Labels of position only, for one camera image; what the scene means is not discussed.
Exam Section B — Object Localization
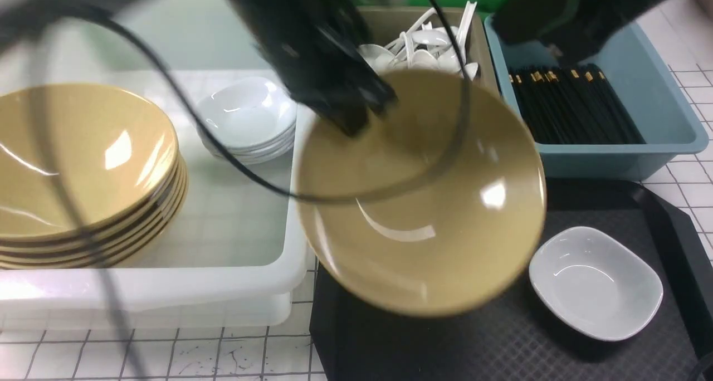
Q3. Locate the olive green spoon bin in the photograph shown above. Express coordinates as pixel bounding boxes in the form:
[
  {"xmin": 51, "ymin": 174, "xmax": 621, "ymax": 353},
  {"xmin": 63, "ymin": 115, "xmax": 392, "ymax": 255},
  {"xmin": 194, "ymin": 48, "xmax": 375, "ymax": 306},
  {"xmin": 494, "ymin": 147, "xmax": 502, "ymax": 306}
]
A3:
[{"xmin": 356, "ymin": 6, "xmax": 501, "ymax": 96}]

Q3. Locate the large white plastic tub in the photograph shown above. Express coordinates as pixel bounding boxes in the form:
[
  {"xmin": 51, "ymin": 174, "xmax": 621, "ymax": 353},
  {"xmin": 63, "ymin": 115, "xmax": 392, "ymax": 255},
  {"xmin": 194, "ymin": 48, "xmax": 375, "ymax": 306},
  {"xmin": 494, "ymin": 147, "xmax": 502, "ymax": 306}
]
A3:
[{"xmin": 2, "ymin": 18, "xmax": 314, "ymax": 330}]

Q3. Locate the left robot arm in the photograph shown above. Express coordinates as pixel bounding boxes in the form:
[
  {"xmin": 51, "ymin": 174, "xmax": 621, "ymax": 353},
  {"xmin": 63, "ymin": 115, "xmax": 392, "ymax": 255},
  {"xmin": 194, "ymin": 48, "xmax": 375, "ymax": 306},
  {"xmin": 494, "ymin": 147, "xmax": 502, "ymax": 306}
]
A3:
[{"xmin": 2, "ymin": 0, "xmax": 397, "ymax": 137}]

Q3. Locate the stack of white sauce dishes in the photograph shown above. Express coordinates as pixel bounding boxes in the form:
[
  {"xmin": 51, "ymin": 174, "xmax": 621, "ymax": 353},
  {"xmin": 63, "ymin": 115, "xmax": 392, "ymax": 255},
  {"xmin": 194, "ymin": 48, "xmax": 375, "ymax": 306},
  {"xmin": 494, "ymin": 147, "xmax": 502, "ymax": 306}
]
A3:
[{"xmin": 196, "ymin": 77, "xmax": 298, "ymax": 165}]

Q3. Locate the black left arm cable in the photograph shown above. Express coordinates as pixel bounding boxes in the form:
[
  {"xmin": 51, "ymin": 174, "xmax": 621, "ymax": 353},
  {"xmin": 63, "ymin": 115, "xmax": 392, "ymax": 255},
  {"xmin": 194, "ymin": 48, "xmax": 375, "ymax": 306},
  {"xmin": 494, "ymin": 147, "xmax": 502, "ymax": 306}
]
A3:
[{"xmin": 22, "ymin": 0, "xmax": 471, "ymax": 381}]

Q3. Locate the white square sauce dish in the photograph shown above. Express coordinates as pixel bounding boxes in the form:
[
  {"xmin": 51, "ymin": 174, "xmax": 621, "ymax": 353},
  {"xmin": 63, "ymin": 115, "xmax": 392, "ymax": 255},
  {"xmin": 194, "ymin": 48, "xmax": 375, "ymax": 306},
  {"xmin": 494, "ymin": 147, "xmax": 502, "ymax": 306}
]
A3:
[{"xmin": 528, "ymin": 226, "xmax": 664, "ymax": 342}]

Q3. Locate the yellow noodle bowl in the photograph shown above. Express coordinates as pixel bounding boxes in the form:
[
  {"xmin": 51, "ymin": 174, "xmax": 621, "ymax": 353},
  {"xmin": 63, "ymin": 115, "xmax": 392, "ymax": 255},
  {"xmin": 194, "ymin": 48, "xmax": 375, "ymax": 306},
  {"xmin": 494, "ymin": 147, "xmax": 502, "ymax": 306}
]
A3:
[{"xmin": 295, "ymin": 70, "xmax": 546, "ymax": 317}]

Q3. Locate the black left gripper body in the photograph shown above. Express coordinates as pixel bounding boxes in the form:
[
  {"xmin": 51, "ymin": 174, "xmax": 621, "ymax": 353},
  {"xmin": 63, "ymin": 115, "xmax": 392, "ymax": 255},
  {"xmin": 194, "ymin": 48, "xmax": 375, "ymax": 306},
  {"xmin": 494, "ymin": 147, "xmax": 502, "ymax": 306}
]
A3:
[{"xmin": 229, "ymin": 0, "xmax": 397, "ymax": 137}]

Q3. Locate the stack of yellow bowls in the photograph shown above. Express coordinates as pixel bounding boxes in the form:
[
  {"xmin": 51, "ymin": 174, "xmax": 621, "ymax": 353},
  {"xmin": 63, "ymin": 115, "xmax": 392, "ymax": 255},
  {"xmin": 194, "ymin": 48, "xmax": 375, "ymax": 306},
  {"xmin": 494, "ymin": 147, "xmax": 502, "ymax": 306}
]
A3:
[{"xmin": 2, "ymin": 82, "xmax": 189, "ymax": 270}]

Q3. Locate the bundle of black chopsticks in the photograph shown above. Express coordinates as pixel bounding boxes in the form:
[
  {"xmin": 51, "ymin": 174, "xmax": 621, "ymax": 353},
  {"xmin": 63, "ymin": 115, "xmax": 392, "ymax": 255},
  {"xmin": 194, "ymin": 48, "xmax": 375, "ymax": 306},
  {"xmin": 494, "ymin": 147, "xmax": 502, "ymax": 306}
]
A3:
[{"xmin": 508, "ymin": 63, "xmax": 645, "ymax": 145}]

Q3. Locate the pile of white spoons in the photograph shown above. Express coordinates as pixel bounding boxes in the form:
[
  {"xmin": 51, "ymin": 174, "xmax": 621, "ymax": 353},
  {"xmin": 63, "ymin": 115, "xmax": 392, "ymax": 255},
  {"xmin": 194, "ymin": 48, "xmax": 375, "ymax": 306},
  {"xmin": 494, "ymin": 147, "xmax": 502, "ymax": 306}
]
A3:
[{"xmin": 358, "ymin": 1, "xmax": 479, "ymax": 81}]

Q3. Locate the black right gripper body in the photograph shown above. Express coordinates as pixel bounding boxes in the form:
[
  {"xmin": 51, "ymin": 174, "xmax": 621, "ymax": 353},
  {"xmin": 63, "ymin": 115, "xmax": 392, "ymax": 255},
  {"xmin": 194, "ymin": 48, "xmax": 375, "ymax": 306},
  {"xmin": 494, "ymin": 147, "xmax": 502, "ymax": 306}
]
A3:
[{"xmin": 492, "ymin": 0, "xmax": 666, "ymax": 67}]

